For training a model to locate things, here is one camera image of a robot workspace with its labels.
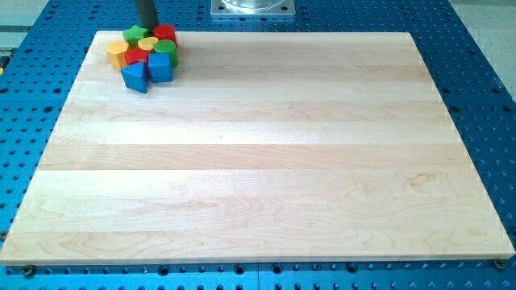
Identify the green star block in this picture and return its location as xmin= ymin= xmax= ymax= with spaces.
xmin=123 ymin=25 xmax=149 ymax=48

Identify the red star block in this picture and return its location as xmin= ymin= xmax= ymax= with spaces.
xmin=123 ymin=48 xmax=152 ymax=65

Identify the light wooden board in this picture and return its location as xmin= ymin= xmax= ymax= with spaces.
xmin=1 ymin=31 xmax=514 ymax=265

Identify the blue cube block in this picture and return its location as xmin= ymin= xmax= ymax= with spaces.
xmin=148 ymin=52 xmax=173 ymax=83

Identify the green cylinder block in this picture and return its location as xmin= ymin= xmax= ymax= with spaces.
xmin=154 ymin=39 xmax=179 ymax=68

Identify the blue triangle block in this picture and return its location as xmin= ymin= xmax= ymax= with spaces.
xmin=121 ymin=61 xmax=148 ymax=93

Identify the red cylinder block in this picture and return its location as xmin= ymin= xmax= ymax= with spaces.
xmin=152 ymin=24 xmax=177 ymax=44

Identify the yellow heart block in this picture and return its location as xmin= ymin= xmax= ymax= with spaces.
xmin=137 ymin=36 xmax=159 ymax=52

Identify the yellow hexagon block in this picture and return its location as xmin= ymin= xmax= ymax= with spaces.
xmin=106 ymin=40 xmax=130 ymax=69

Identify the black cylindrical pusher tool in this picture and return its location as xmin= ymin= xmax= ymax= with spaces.
xmin=135 ymin=0 xmax=160 ymax=31

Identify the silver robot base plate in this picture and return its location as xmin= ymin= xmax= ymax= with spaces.
xmin=210 ymin=0 xmax=296 ymax=16

